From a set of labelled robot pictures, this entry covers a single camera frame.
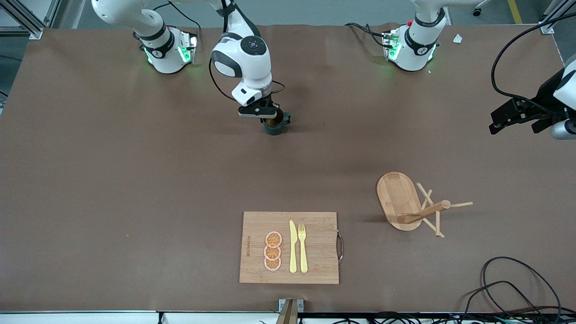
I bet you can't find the metal camera bracket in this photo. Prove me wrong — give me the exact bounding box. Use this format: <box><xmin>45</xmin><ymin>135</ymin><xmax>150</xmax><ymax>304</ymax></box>
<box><xmin>275</xmin><ymin>298</ymin><xmax>304</xmax><ymax>324</ymax></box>

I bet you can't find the yellow plastic knife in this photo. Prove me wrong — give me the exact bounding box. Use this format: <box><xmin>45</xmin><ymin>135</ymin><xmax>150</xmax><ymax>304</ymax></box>
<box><xmin>289</xmin><ymin>220</ymin><xmax>298</xmax><ymax>274</ymax></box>

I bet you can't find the aluminium frame profile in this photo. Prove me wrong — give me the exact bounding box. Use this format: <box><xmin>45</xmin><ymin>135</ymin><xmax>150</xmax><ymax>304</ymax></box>
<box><xmin>538</xmin><ymin>0</ymin><xmax>576</xmax><ymax>34</ymax></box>
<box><xmin>0</xmin><ymin>0</ymin><xmax>59</xmax><ymax>40</ymax></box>

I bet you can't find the yellow plastic fork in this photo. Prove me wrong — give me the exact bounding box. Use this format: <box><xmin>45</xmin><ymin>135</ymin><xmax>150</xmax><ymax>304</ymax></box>
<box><xmin>298</xmin><ymin>224</ymin><xmax>309</xmax><ymax>274</ymax></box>

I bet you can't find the white edge rail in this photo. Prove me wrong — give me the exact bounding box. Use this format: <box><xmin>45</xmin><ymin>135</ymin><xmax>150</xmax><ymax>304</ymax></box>
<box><xmin>0</xmin><ymin>310</ymin><xmax>282</xmax><ymax>324</ymax></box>

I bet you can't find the black looped floor cable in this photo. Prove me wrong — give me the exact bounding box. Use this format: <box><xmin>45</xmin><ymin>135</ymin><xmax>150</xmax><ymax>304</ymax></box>
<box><xmin>481</xmin><ymin>256</ymin><xmax>563</xmax><ymax>324</ymax></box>
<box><xmin>459</xmin><ymin>281</ymin><xmax>540</xmax><ymax>324</ymax></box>

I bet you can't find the wooden cutting board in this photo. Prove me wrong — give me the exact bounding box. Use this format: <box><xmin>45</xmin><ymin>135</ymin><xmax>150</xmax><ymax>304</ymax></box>
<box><xmin>239</xmin><ymin>211</ymin><xmax>345</xmax><ymax>285</ymax></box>

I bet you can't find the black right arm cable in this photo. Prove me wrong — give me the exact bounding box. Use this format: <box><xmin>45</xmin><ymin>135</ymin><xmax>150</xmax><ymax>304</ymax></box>
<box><xmin>208</xmin><ymin>56</ymin><xmax>286</xmax><ymax>103</ymax></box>

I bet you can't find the dark green cup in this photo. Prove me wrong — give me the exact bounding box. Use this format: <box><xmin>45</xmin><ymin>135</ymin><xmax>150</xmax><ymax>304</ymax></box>
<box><xmin>263</xmin><ymin>110</ymin><xmax>292</xmax><ymax>136</ymax></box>

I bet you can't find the metal base connector box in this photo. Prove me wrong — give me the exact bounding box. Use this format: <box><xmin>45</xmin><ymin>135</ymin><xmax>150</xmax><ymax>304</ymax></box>
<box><xmin>382</xmin><ymin>29</ymin><xmax>402</xmax><ymax>61</ymax></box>
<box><xmin>179</xmin><ymin>31</ymin><xmax>198</xmax><ymax>64</ymax></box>

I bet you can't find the wooden mug tree stand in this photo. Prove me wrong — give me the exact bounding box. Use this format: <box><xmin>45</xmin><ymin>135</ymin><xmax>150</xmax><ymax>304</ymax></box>
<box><xmin>377</xmin><ymin>172</ymin><xmax>474</xmax><ymax>239</ymax></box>

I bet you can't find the brown table cover sheet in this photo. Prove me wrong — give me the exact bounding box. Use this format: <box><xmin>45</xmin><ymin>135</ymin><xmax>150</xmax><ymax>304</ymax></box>
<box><xmin>0</xmin><ymin>22</ymin><xmax>576</xmax><ymax>313</ymax></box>

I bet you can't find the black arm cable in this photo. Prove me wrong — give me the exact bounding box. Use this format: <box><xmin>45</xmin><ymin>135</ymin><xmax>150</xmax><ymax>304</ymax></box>
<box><xmin>208</xmin><ymin>56</ymin><xmax>286</xmax><ymax>103</ymax></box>
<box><xmin>490</xmin><ymin>13</ymin><xmax>576</xmax><ymax>106</ymax></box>

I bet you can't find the black base cable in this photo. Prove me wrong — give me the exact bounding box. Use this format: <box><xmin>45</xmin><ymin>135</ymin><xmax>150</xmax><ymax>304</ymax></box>
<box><xmin>346</xmin><ymin>22</ymin><xmax>387</xmax><ymax>48</ymax></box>
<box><xmin>153</xmin><ymin>0</ymin><xmax>202</xmax><ymax>45</ymax></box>

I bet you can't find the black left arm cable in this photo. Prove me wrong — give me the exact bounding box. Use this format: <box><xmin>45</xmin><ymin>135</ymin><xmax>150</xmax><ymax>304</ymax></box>
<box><xmin>490</xmin><ymin>13</ymin><xmax>576</xmax><ymax>106</ymax></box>

